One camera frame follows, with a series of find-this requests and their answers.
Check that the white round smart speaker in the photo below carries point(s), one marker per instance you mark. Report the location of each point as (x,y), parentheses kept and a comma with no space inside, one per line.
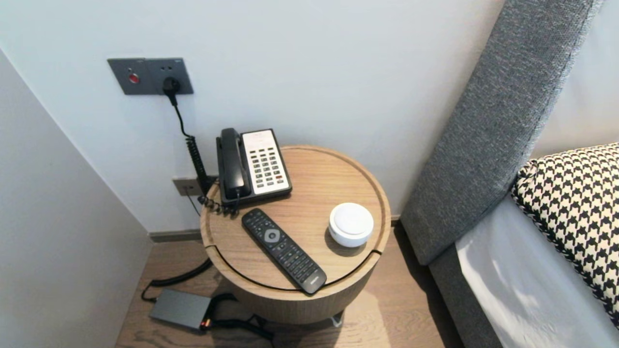
(351,224)

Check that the black TV remote control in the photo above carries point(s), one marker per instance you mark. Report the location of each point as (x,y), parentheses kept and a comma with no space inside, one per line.
(283,251)

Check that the round wooden side table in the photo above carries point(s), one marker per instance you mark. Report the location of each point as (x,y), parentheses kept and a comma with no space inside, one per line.
(314,183)

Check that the black telephone base white keypad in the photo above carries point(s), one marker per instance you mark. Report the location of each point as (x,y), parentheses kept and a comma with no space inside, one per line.
(266,164)

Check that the black telephone handset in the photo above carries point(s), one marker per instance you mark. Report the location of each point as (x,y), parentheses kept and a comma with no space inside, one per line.
(233,164)

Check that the white tape on table foot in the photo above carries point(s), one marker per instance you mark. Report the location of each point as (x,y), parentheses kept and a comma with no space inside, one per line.
(337,319)

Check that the black power plug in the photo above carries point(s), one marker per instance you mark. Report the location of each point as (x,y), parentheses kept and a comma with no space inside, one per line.
(171,87)

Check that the grey fabric headboard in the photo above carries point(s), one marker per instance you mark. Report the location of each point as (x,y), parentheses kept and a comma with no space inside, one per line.
(483,121)

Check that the grey power adapter box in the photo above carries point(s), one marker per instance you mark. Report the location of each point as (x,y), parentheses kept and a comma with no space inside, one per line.
(179,309)

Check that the grey fabric bed base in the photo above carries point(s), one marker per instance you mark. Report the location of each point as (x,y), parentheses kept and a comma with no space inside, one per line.
(459,299)

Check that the black white houndstooth pillow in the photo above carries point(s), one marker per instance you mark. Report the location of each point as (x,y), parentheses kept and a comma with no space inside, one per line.
(575,203)

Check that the small bronze wall outlet plate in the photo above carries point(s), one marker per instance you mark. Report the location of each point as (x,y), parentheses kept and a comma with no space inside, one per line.
(183,186)

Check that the grey wall socket panel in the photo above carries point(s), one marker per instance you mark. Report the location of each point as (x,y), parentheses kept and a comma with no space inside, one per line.
(169,66)

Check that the grey switch panel red button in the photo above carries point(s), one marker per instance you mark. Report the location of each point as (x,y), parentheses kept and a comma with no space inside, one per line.
(126,76)

